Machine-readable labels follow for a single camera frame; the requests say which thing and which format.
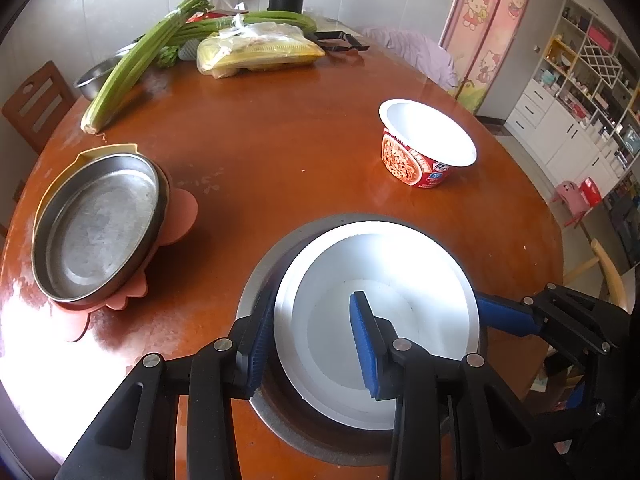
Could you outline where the Hello Kitty folding screen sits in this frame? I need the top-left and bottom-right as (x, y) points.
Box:
(439, 0), (541, 116)

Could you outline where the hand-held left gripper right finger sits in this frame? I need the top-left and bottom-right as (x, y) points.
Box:
(349, 290), (561, 480)

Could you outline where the pink cloth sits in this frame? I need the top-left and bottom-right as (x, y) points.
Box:
(361, 27), (458, 92)

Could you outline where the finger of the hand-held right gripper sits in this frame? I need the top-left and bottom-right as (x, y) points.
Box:
(475, 284), (629, 357)

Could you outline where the round steel pan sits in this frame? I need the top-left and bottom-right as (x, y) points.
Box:
(31, 152), (166, 303)

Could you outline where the red plastic stool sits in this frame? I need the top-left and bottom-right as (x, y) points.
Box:
(577, 176), (603, 208)

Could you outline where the red instant noodle cup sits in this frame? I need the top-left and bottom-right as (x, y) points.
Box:
(378, 98), (477, 190)

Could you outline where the light wooden armchair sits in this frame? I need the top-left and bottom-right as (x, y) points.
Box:
(562, 237), (640, 311)

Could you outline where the white shelf cabinet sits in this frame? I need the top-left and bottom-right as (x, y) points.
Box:
(505, 0), (640, 201)

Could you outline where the yellow shell-shaped plate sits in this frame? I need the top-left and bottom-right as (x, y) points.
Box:
(32, 142), (138, 241)

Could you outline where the brown wooden chair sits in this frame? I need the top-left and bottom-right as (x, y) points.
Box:
(1, 60), (78, 156)

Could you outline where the pink flower-shaped plate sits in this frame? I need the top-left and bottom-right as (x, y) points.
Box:
(52, 170), (199, 343)

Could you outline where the pink plastic stool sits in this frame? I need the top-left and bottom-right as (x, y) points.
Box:
(550, 180), (586, 228)

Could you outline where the steel basin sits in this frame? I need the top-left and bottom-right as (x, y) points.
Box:
(75, 42), (143, 102)

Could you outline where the large white paper bowl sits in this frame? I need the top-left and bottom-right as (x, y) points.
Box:
(274, 220), (482, 431)

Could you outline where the clear bag of yellow food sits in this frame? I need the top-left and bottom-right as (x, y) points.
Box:
(196, 25), (326, 80)

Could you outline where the thick celery bunch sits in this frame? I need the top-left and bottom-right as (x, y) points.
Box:
(80, 0), (211, 135)

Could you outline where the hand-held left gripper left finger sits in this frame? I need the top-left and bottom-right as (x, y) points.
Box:
(55, 284), (277, 480)

